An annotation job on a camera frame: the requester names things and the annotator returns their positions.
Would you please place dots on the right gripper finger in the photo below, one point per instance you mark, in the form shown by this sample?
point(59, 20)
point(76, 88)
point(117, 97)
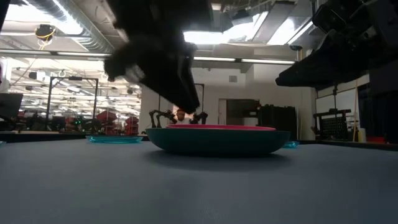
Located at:
point(320, 77)
point(315, 57)

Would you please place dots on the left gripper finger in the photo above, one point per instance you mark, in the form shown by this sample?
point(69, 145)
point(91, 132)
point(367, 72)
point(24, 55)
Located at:
point(190, 77)
point(169, 87)

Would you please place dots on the pink opaque plastic plate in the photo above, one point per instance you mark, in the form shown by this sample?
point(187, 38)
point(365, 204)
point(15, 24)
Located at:
point(217, 127)

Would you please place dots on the blue transparent plastic plate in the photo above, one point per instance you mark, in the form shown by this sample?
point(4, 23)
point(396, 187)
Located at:
point(114, 139)
point(292, 144)

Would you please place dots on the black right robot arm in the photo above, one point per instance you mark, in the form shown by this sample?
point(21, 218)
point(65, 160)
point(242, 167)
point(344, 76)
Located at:
point(388, 31)

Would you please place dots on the person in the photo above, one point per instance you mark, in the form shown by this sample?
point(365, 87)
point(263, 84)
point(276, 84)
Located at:
point(181, 116)

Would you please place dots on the whiteboard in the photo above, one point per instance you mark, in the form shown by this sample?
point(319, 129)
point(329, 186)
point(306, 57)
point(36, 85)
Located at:
point(345, 101)

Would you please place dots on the long ceiling light strip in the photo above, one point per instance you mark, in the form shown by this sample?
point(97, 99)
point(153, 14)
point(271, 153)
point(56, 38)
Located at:
point(82, 53)
point(267, 61)

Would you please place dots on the black pegboard stand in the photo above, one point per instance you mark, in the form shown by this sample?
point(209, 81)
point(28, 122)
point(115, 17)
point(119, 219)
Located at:
point(334, 127)

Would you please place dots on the red storage bin rack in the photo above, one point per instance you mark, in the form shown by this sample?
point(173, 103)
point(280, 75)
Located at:
point(132, 124)
point(106, 116)

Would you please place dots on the dark interior window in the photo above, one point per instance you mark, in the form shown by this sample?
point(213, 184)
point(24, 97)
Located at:
point(242, 112)

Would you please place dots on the black cabinet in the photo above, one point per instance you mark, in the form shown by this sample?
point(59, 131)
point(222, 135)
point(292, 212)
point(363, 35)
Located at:
point(276, 123)

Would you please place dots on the dark teal bowl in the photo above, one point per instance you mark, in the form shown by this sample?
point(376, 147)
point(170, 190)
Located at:
point(217, 141)

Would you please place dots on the dark desk monitor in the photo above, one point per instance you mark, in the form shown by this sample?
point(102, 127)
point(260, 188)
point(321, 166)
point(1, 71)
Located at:
point(11, 105)

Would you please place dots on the black ceiling camera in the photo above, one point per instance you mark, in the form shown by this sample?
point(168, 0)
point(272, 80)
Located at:
point(295, 47)

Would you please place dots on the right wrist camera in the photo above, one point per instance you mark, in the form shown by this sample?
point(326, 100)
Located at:
point(329, 17)

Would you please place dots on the grey wall vent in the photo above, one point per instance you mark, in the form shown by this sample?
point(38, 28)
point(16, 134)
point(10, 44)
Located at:
point(233, 78)

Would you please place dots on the silver air duct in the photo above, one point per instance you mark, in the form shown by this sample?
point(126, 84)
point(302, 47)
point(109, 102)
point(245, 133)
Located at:
point(93, 40)

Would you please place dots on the black metal frame rack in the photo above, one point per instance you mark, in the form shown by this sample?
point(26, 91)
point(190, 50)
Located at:
point(49, 105)

